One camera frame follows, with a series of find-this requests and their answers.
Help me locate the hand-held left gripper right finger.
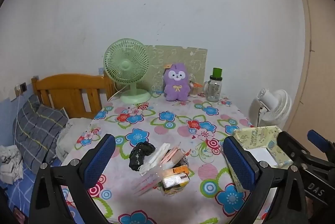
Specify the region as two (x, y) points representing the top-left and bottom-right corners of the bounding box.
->
(222, 136), (308, 224)

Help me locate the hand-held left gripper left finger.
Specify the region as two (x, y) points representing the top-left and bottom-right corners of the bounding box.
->
(29, 133), (117, 224)

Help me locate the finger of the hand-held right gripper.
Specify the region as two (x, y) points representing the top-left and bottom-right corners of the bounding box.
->
(307, 130), (335, 162)
(277, 131), (329, 175)

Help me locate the yellow-green paper box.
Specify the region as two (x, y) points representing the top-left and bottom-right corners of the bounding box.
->
(232, 126), (294, 193)

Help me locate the black plastic bag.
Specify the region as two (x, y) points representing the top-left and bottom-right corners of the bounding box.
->
(129, 142), (156, 171)

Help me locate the green tissue pack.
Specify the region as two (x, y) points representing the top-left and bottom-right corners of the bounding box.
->
(160, 165), (190, 196)

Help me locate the white standing fan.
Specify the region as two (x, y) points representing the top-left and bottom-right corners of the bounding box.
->
(249, 88), (292, 128)

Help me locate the grey plaid pillow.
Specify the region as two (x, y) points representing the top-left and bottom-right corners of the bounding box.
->
(13, 94), (69, 175)

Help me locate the floral tablecloth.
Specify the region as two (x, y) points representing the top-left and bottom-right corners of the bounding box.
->
(61, 90), (288, 224)

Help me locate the glass jar with green lid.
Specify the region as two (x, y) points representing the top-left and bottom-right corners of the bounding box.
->
(204, 67), (223, 102)

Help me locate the beige door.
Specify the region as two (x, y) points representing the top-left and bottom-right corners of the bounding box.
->
(284, 0), (335, 162)

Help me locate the wooden bed headboard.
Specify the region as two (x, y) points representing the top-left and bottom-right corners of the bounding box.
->
(31, 73), (116, 120)

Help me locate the cotton swab container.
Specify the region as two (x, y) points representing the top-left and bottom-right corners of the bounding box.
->
(190, 80), (204, 97)

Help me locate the blue checked bedsheet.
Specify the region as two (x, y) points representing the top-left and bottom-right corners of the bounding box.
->
(0, 156), (79, 224)

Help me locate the white and black crumpled cloth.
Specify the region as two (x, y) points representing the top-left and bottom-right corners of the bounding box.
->
(0, 145), (24, 184)

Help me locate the green desk fan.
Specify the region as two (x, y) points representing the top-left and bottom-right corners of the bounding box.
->
(103, 39), (151, 104)

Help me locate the purple plush toy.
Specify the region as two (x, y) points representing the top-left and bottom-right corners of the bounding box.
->
(163, 63), (191, 102)

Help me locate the green patterned board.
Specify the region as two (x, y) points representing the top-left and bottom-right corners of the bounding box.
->
(145, 44), (208, 93)

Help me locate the white cable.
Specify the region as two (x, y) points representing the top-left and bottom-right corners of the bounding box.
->
(13, 88), (22, 147)

